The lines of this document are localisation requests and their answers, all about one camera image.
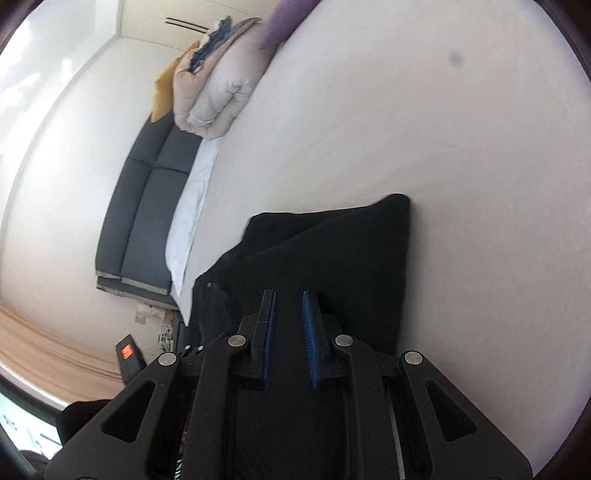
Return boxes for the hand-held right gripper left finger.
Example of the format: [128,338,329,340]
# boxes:
[45,289,278,480]

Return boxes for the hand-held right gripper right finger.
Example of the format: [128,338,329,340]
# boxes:
[302,290,533,480]

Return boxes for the black pants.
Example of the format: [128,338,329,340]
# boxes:
[191,194,411,391]

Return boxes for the black device orange display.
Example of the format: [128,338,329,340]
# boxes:
[115,334,149,385]

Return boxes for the dark grey padded headboard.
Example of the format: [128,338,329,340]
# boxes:
[95,113,205,306]

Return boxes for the folded beige duvet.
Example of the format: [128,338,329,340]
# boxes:
[172,17,279,141]

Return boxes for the yellow pillow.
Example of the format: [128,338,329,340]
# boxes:
[151,41,200,121]

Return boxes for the purple pillow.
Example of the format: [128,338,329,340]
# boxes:
[257,0,320,51]

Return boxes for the white wardrobe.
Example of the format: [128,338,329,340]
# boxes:
[115,0,282,52]

